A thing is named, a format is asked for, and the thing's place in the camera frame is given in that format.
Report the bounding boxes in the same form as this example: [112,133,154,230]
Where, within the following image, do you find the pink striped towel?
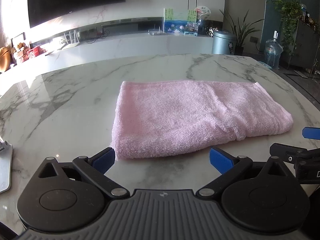
[111,80,293,160]

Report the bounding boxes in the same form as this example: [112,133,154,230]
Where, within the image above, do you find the silver stand on table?
[0,138,13,193]

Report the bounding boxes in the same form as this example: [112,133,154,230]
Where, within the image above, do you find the grey metal trash can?
[212,31,236,55]

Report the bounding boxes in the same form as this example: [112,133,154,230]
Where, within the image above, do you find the climbing green plant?
[272,0,302,55]

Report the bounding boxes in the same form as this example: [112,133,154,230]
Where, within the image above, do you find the green potted plant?
[220,9,264,55]

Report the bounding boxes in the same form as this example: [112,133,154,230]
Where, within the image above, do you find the red box on shelf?
[27,46,42,59]

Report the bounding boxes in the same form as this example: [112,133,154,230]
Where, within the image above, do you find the lotus picture board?
[163,8,199,36]

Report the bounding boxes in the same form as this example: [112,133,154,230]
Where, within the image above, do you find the white round fan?
[195,5,212,21]

